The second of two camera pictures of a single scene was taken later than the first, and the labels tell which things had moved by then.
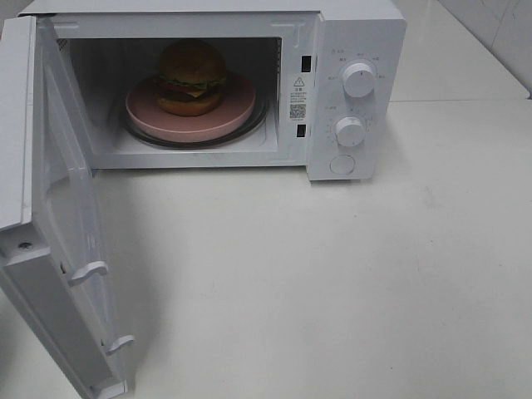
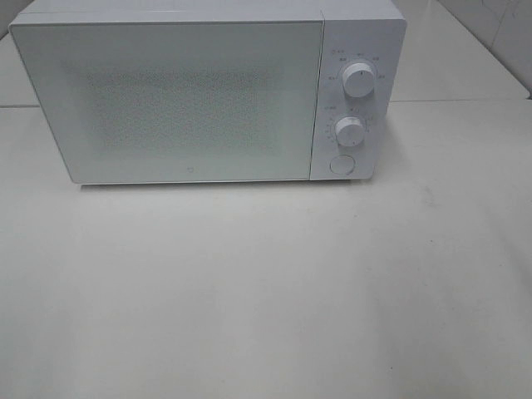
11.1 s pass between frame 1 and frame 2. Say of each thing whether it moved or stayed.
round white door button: stayed
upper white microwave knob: stayed
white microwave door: moved
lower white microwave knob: stayed
